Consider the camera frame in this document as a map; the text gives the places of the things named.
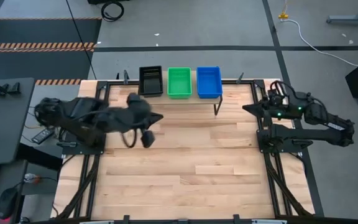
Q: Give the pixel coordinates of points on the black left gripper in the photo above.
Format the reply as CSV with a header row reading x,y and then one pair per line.
x,y
135,115

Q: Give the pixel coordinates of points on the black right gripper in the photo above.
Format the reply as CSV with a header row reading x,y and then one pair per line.
x,y
275,112

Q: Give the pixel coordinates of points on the black plastic basket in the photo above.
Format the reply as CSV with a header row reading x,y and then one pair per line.
x,y
151,87

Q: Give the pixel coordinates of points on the green plastic basket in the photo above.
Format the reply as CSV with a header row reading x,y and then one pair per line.
x,y
179,85

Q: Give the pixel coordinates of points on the blue plastic basket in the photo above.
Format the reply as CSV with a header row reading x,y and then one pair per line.
x,y
209,84

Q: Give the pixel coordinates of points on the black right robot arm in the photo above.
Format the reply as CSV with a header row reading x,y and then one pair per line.
x,y
306,133

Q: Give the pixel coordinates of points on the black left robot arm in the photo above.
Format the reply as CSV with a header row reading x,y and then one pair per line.
x,y
73,121

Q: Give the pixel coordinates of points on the yellow plug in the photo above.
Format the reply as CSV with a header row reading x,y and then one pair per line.
x,y
283,15

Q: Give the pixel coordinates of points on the orange black hazard tape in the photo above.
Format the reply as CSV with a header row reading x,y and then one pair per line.
x,y
57,82

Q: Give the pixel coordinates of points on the black remote control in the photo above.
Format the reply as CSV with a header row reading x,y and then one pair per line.
x,y
43,135

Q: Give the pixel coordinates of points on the grey metal stand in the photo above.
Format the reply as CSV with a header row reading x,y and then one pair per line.
x,y
346,20

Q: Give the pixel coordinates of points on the small red white adapter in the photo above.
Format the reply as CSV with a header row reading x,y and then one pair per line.
x,y
31,178

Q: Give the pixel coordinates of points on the black hazard-striped floor mat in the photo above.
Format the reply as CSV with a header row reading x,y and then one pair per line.
x,y
26,65

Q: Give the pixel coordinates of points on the black monitor stand foot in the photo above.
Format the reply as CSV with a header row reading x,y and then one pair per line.
x,y
12,89

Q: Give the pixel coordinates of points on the dark grey side desk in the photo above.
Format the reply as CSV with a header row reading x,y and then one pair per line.
x,y
8,174

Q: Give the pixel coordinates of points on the black computer mouse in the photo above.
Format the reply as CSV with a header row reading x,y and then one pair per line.
x,y
7,202

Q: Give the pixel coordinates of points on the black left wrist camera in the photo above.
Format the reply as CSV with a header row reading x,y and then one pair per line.
x,y
148,139

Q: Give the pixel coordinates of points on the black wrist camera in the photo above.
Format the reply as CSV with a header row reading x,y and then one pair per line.
x,y
275,96
148,139

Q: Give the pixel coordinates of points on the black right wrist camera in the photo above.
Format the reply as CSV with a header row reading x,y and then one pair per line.
x,y
275,96

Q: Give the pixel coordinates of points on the black frame clamp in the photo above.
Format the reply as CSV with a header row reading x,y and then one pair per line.
x,y
125,77
239,79

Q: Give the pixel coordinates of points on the black aluminium table frame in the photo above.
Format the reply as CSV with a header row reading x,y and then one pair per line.
x,y
154,222

